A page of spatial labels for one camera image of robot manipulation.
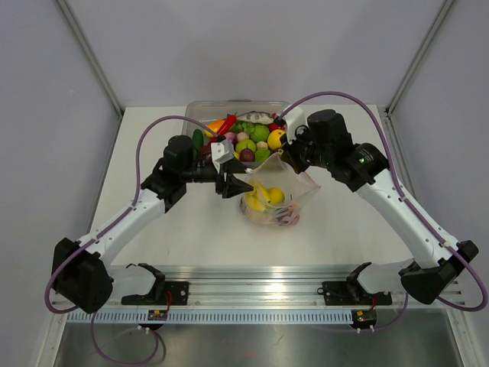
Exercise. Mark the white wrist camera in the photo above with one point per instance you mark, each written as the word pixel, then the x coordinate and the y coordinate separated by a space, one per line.
pixel 293 120
pixel 222 151

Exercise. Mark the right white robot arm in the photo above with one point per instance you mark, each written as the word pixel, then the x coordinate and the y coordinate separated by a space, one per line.
pixel 438 257

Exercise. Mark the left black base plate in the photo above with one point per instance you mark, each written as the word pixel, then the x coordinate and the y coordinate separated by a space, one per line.
pixel 174 293

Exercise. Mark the clear zip top bag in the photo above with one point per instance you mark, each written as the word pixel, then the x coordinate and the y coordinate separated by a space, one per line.
pixel 299 189

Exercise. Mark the red toy chili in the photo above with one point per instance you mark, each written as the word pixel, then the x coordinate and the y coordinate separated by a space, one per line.
pixel 224 125

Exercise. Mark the clear plastic food container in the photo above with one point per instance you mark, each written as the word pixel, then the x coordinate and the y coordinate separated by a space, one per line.
pixel 210 111

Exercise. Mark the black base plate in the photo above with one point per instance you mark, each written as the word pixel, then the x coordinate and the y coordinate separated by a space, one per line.
pixel 174 293
pixel 342 293

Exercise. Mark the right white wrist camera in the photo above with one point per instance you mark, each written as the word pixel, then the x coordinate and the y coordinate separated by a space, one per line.
pixel 293 120

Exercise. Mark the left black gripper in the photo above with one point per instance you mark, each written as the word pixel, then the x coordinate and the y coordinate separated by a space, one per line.
pixel 233 186

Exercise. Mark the green toy cucumber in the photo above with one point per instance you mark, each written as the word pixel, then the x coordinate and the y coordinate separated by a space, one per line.
pixel 198 139

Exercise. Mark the orange toy citrus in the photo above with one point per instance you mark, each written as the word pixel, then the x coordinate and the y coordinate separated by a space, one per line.
pixel 274 140

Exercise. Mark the aluminium mounting rail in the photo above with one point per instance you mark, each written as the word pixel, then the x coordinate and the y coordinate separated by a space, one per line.
pixel 221 287

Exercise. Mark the green toy custard apple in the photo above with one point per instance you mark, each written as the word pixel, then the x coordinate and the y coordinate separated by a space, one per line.
pixel 259 133

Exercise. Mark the grey toy fish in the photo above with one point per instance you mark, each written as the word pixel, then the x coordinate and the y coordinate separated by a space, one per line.
pixel 256 117

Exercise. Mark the yellow toy banana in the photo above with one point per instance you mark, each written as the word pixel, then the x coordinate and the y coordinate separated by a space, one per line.
pixel 258 199

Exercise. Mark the white slotted cable duct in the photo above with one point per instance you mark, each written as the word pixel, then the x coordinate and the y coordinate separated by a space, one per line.
pixel 215 316

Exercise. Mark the orange yellow toy mango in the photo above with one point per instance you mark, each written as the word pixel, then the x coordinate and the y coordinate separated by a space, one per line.
pixel 213 127

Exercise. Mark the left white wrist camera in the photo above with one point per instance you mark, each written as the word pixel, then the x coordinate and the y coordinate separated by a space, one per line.
pixel 222 151

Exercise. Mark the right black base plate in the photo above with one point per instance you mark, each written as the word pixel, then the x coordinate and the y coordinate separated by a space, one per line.
pixel 342 293

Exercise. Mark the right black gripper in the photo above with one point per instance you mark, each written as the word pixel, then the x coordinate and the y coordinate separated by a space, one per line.
pixel 289 150

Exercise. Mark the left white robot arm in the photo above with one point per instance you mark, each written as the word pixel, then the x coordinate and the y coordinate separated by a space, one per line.
pixel 80 268

